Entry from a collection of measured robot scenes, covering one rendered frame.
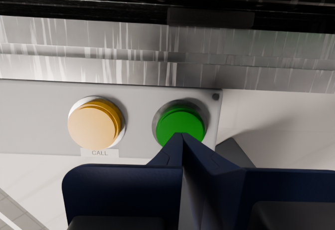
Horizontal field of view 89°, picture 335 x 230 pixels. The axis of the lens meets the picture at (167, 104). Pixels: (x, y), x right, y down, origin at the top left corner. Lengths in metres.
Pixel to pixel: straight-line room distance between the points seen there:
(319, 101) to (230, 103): 0.13
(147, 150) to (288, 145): 0.24
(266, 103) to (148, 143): 0.19
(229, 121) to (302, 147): 0.13
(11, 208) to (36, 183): 1.68
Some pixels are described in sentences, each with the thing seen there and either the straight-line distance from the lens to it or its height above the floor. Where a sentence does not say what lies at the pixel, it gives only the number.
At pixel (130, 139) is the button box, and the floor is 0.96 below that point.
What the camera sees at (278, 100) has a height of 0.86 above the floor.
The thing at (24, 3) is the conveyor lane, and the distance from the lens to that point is 0.22.
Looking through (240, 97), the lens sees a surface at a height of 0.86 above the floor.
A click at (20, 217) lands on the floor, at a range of 2.09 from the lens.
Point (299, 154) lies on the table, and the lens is 0.36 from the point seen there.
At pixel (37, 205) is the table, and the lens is 0.41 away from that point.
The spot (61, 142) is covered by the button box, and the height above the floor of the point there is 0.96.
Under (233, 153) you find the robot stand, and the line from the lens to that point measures 0.25.
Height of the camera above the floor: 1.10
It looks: 73 degrees down
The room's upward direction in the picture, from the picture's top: 178 degrees clockwise
